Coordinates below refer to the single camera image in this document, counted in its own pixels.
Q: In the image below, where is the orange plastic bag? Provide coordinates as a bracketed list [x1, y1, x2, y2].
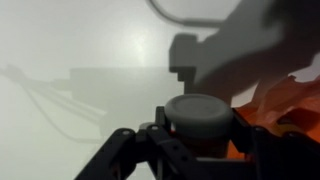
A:
[227, 74, 320, 160]

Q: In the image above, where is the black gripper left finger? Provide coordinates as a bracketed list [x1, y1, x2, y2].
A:
[75, 107, 200, 180]

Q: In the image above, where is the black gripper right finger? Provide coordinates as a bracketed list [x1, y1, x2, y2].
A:
[196, 110, 320, 180]

